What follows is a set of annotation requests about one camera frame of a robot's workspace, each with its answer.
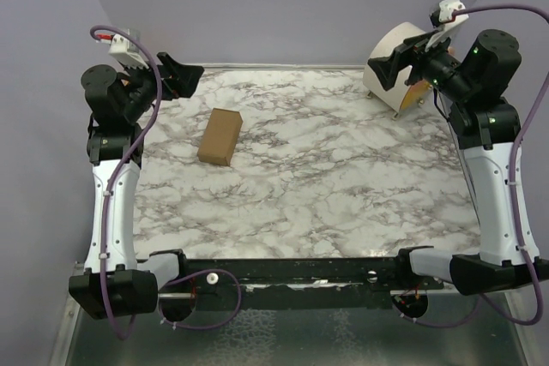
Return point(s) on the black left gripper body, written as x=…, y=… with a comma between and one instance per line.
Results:
x=142, y=90

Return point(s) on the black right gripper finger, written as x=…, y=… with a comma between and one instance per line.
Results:
x=388, y=68
x=417, y=45

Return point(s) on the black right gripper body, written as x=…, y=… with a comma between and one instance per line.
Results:
x=442, y=69

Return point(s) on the brown cardboard box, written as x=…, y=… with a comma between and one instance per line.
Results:
x=220, y=137

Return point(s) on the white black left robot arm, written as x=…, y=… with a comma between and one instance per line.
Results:
x=114, y=282

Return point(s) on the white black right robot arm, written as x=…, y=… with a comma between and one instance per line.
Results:
x=486, y=126

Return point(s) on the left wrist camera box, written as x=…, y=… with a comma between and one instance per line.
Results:
x=126, y=53

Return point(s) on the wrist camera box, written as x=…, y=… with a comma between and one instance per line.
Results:
x=446, y=18
x=126, y=53

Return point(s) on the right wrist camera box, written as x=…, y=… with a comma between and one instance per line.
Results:
x=446, y=18

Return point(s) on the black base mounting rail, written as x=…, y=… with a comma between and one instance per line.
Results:
x=286, y=284

